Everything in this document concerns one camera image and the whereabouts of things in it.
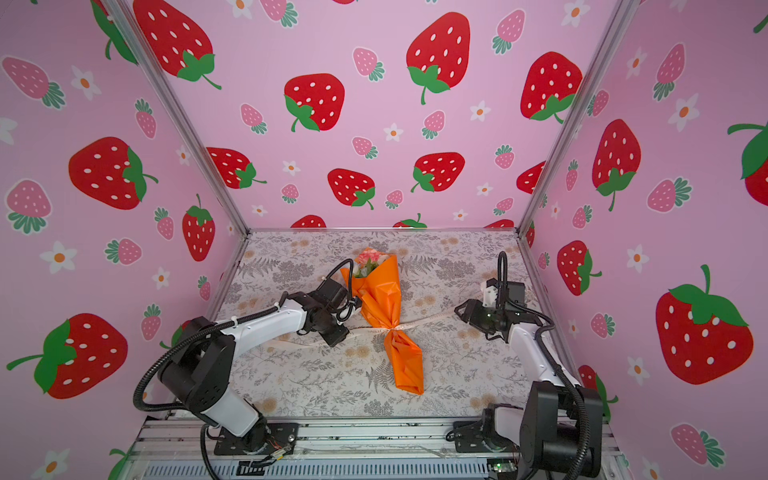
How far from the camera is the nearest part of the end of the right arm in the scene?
0.63 m

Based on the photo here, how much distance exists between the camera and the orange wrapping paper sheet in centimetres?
A: 78

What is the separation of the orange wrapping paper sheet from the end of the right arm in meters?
0.19
